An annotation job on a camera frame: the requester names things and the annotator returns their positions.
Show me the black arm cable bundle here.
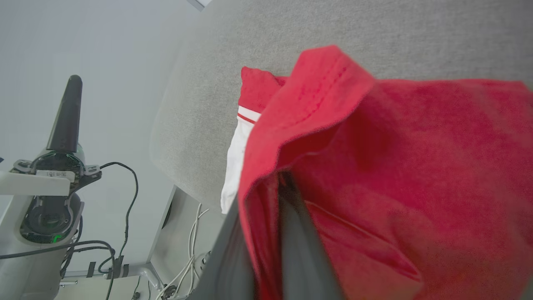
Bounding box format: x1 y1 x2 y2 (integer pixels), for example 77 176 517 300
0 217 116 300

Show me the thin black camera cable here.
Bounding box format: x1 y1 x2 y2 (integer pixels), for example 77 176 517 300
99 162 139 267

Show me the white base frame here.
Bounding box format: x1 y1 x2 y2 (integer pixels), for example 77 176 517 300
58 185 225 298

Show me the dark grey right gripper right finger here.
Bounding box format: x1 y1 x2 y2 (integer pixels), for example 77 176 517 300
278 173 344 300

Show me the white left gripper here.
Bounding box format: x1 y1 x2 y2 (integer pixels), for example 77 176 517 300
10 75 103 246

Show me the red garment with white sleeves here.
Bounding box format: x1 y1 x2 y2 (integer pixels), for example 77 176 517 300
220 45 533 300

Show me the white floor cable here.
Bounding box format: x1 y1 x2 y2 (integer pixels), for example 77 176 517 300
156 203 212 300

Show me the grey fabric sofa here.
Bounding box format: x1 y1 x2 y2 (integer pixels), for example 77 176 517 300
149 0 533 211

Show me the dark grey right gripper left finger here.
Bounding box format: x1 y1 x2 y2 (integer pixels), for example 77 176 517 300
187 195 255 300

